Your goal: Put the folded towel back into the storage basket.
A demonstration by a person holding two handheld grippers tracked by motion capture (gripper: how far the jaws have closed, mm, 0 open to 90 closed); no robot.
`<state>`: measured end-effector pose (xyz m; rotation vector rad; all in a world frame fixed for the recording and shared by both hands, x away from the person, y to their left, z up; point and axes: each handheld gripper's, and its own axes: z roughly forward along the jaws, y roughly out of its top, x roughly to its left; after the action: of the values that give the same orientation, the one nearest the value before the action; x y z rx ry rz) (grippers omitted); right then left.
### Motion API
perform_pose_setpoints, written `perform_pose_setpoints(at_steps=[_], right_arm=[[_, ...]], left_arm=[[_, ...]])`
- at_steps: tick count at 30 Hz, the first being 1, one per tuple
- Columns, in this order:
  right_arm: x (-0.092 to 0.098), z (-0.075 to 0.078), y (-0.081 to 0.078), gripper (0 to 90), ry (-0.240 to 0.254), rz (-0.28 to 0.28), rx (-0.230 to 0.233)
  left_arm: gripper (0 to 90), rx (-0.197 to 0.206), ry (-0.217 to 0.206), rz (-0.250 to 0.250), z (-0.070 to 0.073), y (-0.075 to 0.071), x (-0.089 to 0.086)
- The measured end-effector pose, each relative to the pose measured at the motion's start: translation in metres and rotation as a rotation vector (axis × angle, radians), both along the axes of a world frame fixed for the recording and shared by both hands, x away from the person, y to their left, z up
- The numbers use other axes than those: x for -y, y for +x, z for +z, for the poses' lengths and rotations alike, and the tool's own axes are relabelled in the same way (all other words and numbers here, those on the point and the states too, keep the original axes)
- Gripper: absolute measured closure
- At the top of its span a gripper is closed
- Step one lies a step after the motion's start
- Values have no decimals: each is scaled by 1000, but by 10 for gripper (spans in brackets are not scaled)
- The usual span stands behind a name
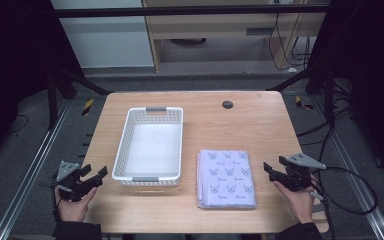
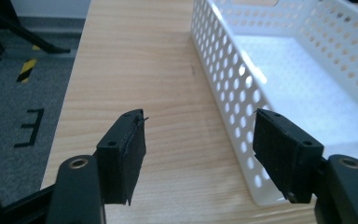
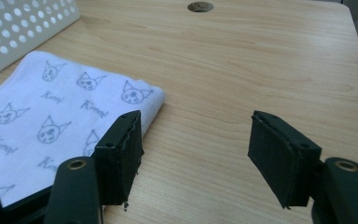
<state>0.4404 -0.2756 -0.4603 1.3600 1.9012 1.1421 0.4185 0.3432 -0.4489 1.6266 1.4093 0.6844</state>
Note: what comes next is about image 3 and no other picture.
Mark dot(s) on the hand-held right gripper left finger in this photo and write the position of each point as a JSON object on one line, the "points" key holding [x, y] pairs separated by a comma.
{"points": [[118, 161]]}

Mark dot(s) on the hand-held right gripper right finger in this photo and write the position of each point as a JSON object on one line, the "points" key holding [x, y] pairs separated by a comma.
{"points": [[279, 158]]}

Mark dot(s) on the white cat print towel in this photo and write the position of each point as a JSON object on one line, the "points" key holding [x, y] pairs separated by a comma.
{"points": [[52, 124]]}

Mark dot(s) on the white perforated basket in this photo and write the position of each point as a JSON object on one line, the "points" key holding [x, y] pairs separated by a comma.
{"points": [[15, 28]]}

